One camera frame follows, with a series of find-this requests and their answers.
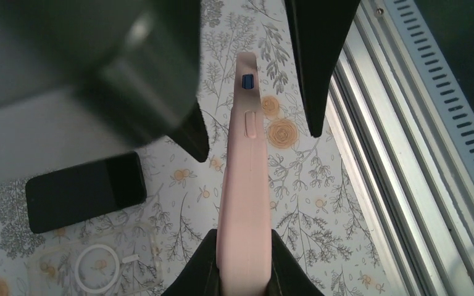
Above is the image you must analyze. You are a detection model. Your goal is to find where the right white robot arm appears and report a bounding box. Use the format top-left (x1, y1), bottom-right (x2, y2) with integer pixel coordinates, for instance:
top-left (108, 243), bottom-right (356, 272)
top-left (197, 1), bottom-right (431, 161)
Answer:
top-left (0, 1), bottom-right (253, 182)

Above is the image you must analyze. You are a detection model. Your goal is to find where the grey slotted cable duct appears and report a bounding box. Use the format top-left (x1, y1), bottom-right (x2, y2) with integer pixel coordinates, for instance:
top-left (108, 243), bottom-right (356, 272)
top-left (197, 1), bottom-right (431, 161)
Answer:
top-left (384, 1), bottom-right (474, 181)

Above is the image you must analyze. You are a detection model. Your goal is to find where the clear phone case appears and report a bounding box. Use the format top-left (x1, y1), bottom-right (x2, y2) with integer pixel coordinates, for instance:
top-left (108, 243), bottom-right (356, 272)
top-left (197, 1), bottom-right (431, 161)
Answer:
top-left (28, 223), bottom-right (162, 295)

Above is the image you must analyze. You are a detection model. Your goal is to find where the pink phone case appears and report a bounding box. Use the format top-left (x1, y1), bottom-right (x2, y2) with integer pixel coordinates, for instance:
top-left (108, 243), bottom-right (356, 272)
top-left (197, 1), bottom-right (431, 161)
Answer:
top-left (216, 52), bottom-right (272, 295)

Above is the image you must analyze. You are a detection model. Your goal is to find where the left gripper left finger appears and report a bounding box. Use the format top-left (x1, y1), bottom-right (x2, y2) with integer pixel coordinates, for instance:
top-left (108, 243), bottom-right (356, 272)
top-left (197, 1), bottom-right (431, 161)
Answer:
top-left (162, 229), bottom-right (220, 296)

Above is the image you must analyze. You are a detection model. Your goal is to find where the aluminium mounting rail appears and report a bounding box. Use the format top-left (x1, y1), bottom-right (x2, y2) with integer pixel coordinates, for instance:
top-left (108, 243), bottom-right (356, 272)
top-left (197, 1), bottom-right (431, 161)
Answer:
top-left (327, 1), bottom-right (474, 295)

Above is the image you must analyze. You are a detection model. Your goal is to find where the floral table mat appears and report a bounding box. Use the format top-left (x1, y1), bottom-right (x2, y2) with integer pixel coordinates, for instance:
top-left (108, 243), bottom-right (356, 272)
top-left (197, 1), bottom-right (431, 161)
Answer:
top-left (0, 1), bottom-right (393, 295)

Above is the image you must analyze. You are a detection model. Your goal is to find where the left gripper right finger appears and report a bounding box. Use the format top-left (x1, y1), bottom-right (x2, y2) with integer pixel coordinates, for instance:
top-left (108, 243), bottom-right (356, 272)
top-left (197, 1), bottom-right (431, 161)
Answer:
top-left (266, 229), bottom-right (324, 296)

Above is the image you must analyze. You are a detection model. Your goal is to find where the black phone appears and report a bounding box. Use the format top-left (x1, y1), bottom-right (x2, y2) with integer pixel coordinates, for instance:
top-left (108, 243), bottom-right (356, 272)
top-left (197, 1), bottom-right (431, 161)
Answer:
top-left (25, 152), bottom-right (147, 234)

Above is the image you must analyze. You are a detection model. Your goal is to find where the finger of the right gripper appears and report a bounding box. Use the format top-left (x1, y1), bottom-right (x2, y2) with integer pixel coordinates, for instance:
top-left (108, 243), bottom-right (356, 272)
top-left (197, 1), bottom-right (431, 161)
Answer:
top-left (167, 102), bottom-right (209, 162)
top-left (284, 0), bottom-right (360, 138)

